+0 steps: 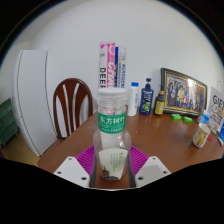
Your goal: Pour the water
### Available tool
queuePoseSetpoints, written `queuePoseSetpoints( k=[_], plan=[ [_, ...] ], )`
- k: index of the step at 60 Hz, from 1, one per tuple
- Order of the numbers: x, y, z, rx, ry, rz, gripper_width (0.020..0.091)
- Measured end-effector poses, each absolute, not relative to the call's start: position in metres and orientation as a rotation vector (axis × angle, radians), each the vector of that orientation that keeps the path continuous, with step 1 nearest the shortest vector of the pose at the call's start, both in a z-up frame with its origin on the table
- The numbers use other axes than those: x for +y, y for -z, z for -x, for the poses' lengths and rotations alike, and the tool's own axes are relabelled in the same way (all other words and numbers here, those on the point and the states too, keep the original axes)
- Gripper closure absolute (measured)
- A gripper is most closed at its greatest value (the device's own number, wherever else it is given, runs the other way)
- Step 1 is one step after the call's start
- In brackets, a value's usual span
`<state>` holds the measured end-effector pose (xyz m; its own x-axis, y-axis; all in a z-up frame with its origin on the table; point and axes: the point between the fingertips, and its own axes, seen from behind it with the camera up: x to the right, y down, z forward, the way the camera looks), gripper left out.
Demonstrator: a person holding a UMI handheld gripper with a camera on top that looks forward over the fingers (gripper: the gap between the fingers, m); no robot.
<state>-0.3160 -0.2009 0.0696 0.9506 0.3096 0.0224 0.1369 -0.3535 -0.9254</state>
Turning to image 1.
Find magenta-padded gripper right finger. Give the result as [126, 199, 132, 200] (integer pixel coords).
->
[127, 145, 172, 189]

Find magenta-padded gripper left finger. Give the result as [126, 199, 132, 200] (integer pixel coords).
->
[53, 145, 98, 188]

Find clear green-labelled drink bottle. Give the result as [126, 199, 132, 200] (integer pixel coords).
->
[92, 87, 133, 181]

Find white yellow-rimmed enamel mug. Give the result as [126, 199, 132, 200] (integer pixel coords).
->
[192, 122, 212, 149]

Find dark wooden chair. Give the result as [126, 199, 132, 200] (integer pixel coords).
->
[52, 77, 94, 140]

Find amber pump bottle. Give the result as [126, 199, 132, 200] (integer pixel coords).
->
[153, 89, 166, 116]

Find dark blue pump bottle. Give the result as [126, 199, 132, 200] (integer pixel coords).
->
[138, 77, 155, 116]

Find white blue-capped bottle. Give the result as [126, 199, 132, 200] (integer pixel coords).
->
[126, 81, 140, 117]

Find white refrigerator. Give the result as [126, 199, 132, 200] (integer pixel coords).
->
[12, 49, 58, 158]

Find green cabinet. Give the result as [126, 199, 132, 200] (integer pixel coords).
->
[0, 98, 19, 146]

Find framed group photo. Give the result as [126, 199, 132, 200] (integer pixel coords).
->
[160, 67, 208, 118]

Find white paper gift bag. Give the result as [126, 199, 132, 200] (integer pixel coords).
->
[206, 85, 224, 129]

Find white green tall box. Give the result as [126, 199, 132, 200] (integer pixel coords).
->
[114, 45, 128, 89]

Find white pink tall box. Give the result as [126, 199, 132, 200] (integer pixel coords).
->
[98, 41, 117, 89]

